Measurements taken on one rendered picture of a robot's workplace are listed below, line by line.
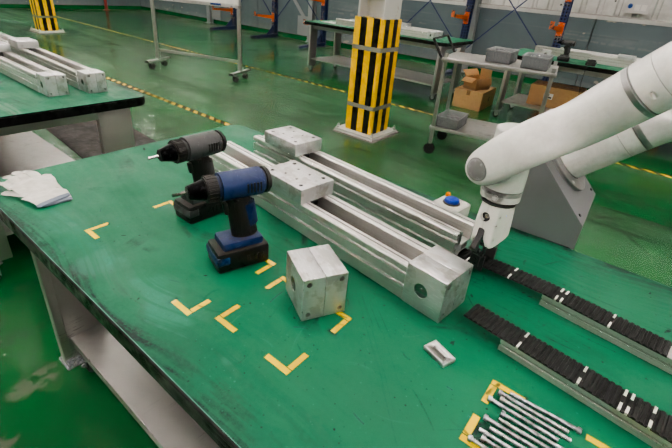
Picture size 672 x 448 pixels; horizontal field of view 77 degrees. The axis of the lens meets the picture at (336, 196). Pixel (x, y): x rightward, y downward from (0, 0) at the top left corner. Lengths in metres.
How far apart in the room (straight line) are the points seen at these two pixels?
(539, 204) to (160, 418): 1.20
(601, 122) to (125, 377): 1.42
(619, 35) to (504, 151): 7.60
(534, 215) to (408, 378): 0.66
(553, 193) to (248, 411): 0.90
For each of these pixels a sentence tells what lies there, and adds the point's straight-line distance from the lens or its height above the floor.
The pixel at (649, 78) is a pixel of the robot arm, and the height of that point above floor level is 1.27.
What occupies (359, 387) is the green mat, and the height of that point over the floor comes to 0.78.
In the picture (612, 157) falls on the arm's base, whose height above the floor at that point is 1.01.
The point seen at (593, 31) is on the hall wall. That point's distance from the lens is 8.43.
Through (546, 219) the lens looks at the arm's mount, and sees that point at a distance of 1.26.
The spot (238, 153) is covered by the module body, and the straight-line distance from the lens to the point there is 1.37.
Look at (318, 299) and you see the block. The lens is 0.82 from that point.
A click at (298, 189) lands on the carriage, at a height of 0.90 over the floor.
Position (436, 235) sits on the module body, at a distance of 1.04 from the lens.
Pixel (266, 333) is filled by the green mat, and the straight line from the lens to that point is 0.81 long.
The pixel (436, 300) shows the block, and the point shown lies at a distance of 0.86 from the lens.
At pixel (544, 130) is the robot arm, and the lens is 0.83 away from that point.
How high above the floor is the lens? 1.35
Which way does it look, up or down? 27 degrees down
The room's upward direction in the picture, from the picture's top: 5 degrees clockwise
